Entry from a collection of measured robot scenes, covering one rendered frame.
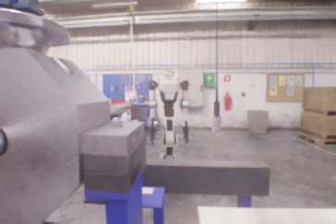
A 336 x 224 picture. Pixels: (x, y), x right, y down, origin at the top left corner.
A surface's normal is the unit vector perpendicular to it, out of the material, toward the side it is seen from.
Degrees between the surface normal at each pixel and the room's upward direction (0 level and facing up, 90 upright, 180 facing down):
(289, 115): 90
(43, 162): 90
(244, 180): 90
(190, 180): 90
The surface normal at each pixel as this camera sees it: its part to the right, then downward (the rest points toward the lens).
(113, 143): -0.07, 0.04
